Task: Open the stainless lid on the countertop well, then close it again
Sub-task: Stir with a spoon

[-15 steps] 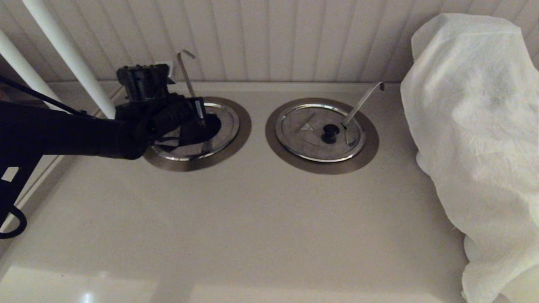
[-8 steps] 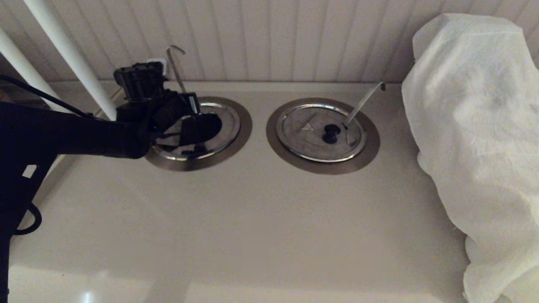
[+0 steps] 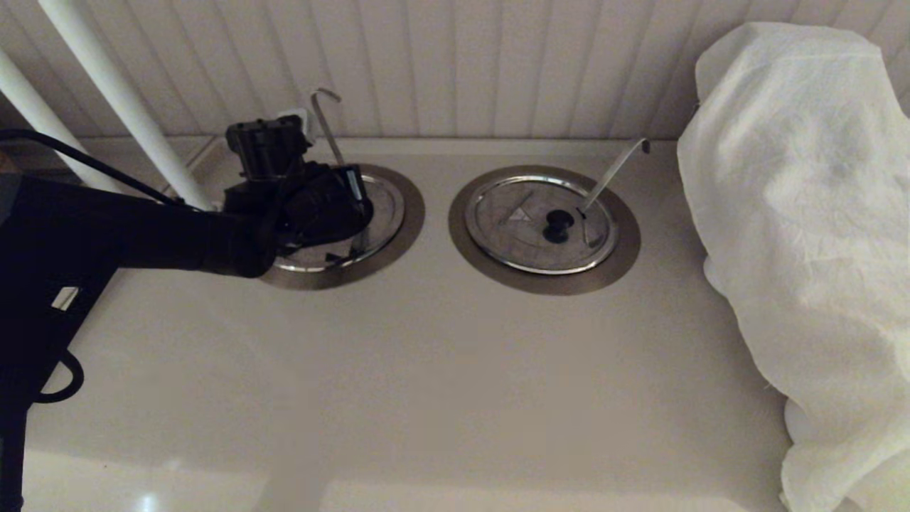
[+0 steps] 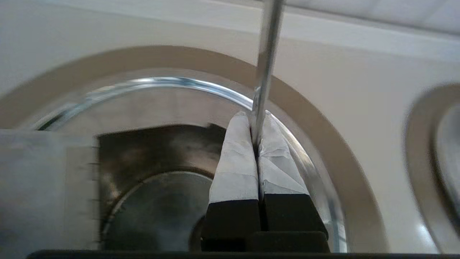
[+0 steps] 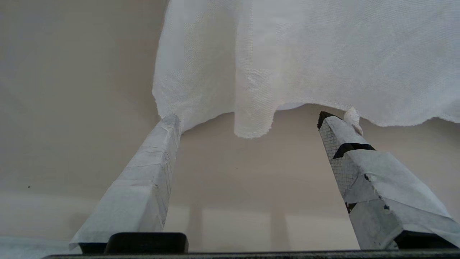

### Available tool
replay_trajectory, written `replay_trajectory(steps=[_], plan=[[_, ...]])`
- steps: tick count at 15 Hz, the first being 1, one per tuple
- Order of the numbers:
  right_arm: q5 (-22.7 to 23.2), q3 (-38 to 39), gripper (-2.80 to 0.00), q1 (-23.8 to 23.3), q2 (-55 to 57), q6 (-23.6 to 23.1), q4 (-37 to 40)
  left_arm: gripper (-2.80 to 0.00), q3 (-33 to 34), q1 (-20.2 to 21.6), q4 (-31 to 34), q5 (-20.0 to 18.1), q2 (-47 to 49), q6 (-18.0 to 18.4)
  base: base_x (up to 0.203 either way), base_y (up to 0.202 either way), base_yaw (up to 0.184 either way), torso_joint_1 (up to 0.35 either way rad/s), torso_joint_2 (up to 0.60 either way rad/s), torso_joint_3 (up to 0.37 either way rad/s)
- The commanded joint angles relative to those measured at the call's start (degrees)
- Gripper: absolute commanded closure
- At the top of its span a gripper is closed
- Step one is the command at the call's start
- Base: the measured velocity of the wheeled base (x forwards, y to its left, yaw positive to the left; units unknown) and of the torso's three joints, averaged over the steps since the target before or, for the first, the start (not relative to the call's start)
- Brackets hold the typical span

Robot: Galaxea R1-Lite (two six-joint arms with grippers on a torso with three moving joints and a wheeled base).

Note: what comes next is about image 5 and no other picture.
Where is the white draped cloth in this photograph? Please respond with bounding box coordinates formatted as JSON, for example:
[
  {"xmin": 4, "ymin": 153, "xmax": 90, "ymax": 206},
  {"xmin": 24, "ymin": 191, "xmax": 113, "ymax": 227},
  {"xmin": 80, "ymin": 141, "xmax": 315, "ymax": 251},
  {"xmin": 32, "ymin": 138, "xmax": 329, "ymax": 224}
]
[{"xmin": 152, "ymin": 0, "xmax": 460, "ymax": 139}]

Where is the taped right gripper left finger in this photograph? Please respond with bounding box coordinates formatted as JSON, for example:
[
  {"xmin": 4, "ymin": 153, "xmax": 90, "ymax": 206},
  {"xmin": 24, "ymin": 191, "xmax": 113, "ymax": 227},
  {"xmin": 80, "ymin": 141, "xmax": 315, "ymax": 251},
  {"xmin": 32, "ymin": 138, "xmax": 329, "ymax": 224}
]
[{"xmin": 69, "ymin": 114, "xmax": 182, "ymax": 252}]

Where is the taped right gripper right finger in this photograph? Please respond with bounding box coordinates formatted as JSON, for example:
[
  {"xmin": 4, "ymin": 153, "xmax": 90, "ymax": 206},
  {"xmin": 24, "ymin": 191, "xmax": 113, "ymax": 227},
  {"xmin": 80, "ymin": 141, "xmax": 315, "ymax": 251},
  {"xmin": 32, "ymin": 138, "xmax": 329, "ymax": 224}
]
[{"xmin": 317, "ymin": 107, "xmax": 460, "ymax": 250}]

